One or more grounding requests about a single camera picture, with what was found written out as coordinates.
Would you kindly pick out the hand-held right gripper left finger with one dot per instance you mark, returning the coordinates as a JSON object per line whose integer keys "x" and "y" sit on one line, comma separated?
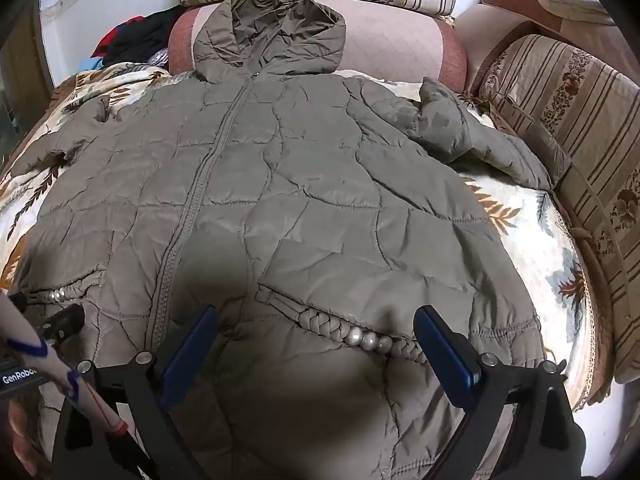
{"x": 189, "y": 357}

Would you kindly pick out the black cloth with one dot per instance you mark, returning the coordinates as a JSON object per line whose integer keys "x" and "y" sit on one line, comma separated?
{"x": 145, "y": 35}

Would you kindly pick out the light blue cloth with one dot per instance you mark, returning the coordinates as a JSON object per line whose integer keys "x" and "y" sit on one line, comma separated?
{"x": 91, "y": 63}

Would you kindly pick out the leaf print fleece blanket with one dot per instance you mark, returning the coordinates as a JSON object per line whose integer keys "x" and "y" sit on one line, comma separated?
{"x": 540, "y": 260}

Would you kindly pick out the shiny purple cloth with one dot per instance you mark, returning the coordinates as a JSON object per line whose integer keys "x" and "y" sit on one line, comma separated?
{"x": 161, "y": 59}

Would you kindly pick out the dark wooden cabinet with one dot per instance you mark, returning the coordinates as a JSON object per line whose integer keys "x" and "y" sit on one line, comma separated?
{"x": 20, "y": 70}

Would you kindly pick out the pink sofa bolster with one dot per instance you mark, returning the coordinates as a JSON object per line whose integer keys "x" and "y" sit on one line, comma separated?
{"x": 390, "y": 45}

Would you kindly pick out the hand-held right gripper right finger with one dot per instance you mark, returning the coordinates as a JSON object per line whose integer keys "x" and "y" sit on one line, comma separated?
{"x": 445, "y": 360}

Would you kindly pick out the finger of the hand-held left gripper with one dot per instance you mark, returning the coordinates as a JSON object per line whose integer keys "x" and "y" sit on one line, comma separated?
{"x": 18, "y": 302}
{"x": 65, "y": 322}

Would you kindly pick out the red cloth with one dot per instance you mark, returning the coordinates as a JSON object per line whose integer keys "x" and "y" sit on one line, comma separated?
{"x": 117, "y": 35}

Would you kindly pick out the olive quilted hooded jacket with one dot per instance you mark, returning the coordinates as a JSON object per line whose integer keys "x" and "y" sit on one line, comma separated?
{"x": 300, "y": 185}

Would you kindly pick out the striped floral side cushion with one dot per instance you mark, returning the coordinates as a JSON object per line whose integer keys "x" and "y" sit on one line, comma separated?
{"x": 590, "y": 150}

